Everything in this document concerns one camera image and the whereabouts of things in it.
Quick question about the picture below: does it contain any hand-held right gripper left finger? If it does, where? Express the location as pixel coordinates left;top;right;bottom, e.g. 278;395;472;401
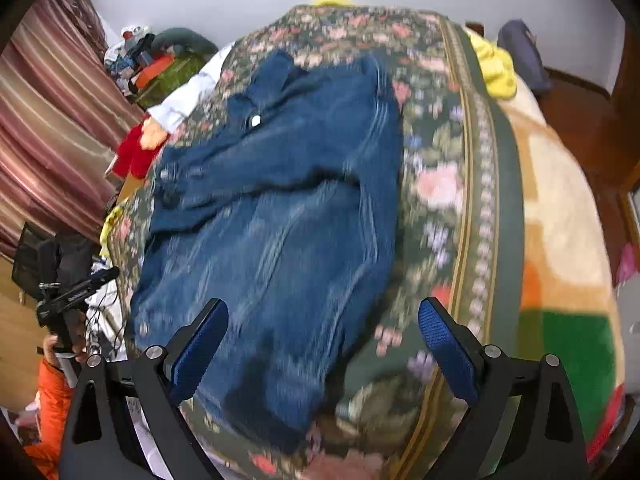
59;297;231;480

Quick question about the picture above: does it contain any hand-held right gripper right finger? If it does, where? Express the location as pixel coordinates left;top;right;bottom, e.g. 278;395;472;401
417;296;588;480

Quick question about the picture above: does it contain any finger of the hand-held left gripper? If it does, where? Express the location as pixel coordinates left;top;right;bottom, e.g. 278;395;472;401
50;266;121;311

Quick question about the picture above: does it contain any blue denim jacket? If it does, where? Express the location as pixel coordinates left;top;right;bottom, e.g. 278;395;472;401
127;50;403;453

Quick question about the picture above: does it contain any person's left hand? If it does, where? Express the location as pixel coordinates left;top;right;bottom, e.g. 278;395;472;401
42;332;88;367

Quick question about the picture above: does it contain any black mesh panel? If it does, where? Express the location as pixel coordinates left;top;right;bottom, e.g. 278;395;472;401
12;222;41;291

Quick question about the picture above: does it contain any yellow cloth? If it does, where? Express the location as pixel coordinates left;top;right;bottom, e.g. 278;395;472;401
469;34;519;99
99;204;124;257

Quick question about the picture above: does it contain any wooden nightstand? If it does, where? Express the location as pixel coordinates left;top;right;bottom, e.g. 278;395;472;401
117;172;147;202

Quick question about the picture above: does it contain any red plush toy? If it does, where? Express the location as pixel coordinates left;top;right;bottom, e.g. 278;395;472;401
114;117;172;181

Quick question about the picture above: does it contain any striped brown curtain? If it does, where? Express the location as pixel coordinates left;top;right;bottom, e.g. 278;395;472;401
0;0;146;261

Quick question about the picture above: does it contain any beige orange green blanket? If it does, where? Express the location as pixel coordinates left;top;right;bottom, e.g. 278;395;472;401
492;75;629;463

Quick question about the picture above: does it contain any floral bed blanket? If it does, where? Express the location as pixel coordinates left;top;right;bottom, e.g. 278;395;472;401
100;4;526;480

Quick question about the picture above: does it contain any pink object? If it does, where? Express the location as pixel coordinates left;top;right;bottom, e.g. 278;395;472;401
615;242;640;287

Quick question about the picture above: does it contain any white shirt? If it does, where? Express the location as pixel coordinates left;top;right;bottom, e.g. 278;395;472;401
147;45;236;134

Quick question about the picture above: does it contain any orange box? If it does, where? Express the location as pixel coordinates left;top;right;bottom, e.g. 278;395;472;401
135;57;174;89

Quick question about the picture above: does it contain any green patterned box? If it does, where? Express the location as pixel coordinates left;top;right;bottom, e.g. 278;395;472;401
137;55;208;111

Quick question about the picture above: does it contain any pile of household clutter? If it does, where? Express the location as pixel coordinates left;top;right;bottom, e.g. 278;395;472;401
104;24;158;94

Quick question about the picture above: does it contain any grey neck pillow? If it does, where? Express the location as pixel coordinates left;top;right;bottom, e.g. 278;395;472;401
152;27;221;57

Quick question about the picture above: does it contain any grey blue garment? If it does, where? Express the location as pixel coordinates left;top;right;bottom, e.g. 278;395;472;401
497;19;554;94

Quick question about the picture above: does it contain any white clutter with cables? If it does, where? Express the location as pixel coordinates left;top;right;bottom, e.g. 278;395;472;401
84;255;128;363

